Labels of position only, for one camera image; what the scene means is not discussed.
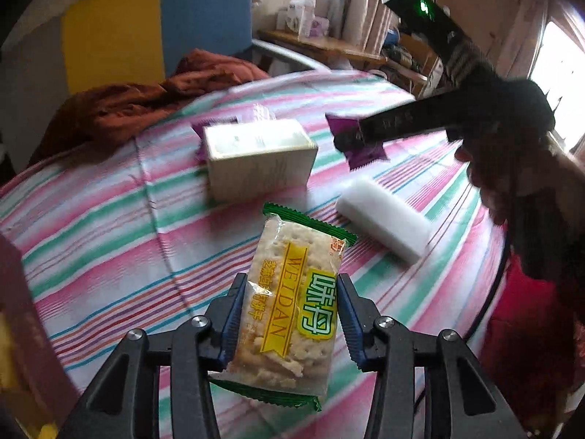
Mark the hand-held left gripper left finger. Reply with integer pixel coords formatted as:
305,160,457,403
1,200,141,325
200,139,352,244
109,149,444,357
59,272,250,439

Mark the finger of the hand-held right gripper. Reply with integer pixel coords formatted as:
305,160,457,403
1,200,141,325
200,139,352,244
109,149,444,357
333,89,462,153

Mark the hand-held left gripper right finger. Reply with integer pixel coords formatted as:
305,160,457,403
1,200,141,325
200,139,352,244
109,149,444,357
336,273,526,439

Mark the purple snack packet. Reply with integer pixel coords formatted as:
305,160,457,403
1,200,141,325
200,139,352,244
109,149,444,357
191,116,239,165
325,114,389,171

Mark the green cracker packet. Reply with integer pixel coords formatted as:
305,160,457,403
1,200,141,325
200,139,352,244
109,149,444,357
208,201,358,412

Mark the white sponge block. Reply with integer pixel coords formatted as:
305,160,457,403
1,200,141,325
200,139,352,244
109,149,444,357
336,177,435,265

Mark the translucent small packet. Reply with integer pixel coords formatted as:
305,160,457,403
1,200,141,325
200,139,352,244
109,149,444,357
238,103,277,124

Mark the cream cardboard box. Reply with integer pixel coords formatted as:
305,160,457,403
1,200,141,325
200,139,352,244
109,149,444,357
202,118,319,201

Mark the person's right forearm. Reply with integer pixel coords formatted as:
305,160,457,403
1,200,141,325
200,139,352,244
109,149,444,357
505,144,585,293

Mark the person's right hand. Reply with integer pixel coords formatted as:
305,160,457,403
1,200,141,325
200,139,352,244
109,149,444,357
454,138,557,226

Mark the cluttered wooden shelf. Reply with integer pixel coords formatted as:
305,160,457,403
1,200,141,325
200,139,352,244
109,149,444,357
381,27,446,99

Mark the bright window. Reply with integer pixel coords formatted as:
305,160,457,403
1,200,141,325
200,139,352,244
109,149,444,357
530,18,585,156

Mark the wooden side desk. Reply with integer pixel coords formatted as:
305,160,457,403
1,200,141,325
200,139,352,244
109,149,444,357
258,30,389,71

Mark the floral curtain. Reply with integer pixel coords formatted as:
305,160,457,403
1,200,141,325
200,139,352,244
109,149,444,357
340,0,412,56

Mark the white carton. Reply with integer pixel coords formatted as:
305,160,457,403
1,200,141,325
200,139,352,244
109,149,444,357
297,0,317,40
276,2,301,33

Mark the person's red garment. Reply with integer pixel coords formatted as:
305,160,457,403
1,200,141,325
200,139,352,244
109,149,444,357
480,256,585,426

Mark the brown crumpled cloth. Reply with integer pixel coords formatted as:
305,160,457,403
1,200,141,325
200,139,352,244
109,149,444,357
27,48,270,168

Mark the grey yellow blue chair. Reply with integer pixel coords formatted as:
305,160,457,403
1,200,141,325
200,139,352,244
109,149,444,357
0,0,330,184

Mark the black cable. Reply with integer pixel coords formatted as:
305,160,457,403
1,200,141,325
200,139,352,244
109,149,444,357
414,219,513,421

